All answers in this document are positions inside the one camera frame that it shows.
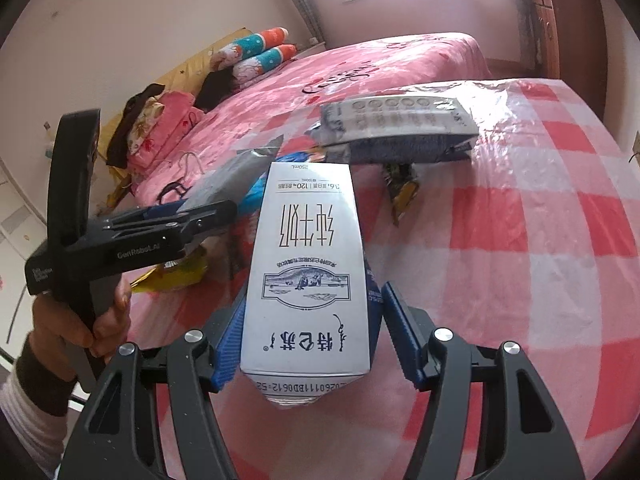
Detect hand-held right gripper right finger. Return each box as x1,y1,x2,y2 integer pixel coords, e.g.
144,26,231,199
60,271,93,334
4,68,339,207
381,282,586,480

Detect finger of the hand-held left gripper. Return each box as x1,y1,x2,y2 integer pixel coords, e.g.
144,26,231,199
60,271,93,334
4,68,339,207
100,201,238,244
106,202,184,224

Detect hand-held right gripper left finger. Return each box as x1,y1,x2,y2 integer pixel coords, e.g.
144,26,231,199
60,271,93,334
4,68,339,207
57,285,251,480

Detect silver wrapper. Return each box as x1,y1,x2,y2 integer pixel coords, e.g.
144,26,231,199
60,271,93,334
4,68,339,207
182,134,285,213

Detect white milk carton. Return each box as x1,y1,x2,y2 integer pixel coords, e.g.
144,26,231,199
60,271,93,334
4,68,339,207
240,160,386,411

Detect person's left forearm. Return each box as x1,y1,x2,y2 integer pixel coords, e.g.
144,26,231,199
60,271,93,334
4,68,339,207
0,342,81,478

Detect person's left hand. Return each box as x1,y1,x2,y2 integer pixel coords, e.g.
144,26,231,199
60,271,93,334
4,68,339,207
31,277,133,382

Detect black clothes hanger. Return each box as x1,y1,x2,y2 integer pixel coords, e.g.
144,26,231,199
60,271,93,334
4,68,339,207
159,180,193,203

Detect white clothes hanger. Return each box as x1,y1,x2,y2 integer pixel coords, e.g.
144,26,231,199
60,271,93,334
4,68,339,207
175,151,206,176

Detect white cabinet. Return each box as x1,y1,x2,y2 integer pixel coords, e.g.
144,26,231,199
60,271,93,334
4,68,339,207
0,157,53,356

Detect yellow green snack packet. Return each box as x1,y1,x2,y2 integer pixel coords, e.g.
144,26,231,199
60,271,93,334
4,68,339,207
131,245,208,295

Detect folded pink floral blanket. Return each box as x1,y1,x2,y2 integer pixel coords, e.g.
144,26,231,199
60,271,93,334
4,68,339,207
127,91,203,171

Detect dark brown garment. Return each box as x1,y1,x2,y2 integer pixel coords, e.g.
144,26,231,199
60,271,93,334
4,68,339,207
107,85,166,168

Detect black cloth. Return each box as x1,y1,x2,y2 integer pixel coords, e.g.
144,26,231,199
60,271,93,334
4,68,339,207
192,69,238,111

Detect pink checked plastic tablecloth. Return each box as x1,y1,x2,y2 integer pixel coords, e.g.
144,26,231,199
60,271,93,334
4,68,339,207
125,77,633,480

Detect yellow black snack wrapper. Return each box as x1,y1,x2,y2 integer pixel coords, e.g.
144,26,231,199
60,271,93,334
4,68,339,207
382,162,421,226

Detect yellow printed blanket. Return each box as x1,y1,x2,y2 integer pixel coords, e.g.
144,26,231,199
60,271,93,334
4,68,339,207
97,30,251,161

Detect colourful floral bolster pillow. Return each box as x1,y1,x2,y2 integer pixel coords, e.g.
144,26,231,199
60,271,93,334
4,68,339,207
212,26,291,68
232,44,298,92

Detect grey printed plastic bag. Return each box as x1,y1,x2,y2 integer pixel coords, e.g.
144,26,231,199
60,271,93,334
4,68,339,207
304,94,480,165

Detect bed with pink sheet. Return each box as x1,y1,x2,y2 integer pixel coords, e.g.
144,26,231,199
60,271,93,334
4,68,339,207
100,31,493,221

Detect brown wooden cabinet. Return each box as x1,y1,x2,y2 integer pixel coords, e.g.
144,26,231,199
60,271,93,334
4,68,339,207
522,0,608,111

